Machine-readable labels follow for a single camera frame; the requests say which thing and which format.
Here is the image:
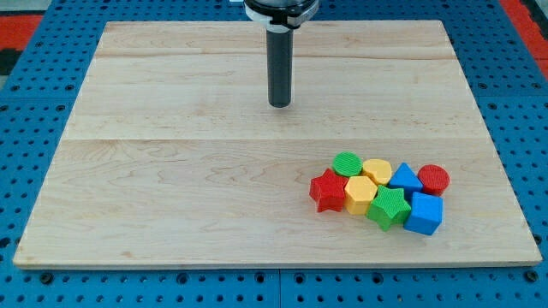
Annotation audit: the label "blue cube block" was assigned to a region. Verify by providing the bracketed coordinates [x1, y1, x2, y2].
[403, 192, 444, 235]

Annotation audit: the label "red star block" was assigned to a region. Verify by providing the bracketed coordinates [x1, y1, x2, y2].
[309, 169, 348, 212]

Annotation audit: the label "green cylinder block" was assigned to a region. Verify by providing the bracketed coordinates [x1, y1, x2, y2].
[332, 151, 362, 177]

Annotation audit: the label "yellow hexagon block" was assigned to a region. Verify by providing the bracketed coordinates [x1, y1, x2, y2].
[344, 176, 378, 216]

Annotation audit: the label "light wooden board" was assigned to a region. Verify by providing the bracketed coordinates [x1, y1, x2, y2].
[13, 20, 542, 270]

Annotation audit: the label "yellow heart block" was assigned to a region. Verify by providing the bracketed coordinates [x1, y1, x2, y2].
[361, 158, 392, 186]

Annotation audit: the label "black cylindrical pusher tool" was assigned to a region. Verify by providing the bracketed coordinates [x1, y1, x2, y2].
[266, 30, 293, 108]

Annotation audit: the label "green star block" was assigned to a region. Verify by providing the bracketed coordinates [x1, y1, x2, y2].
[366, 186, 411, 231]

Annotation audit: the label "blue triangle block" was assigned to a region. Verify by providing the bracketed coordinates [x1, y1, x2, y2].
[388, 163, 423, 201]

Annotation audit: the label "red cylinder block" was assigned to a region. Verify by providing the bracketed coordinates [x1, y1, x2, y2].
[418, 164, 450, 197]

